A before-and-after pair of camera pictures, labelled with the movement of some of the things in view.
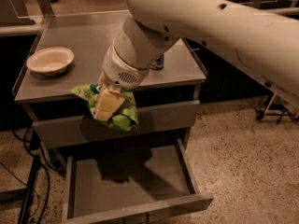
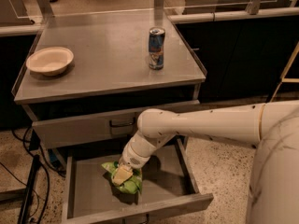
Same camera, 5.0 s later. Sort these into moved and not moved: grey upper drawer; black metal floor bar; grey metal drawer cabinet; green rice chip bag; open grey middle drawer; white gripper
Moved: green rice chip bag; white gripper
Not moved: grey metal drawer cabinet; grey upper drawer; open grey middle drawer; black metal floor bar
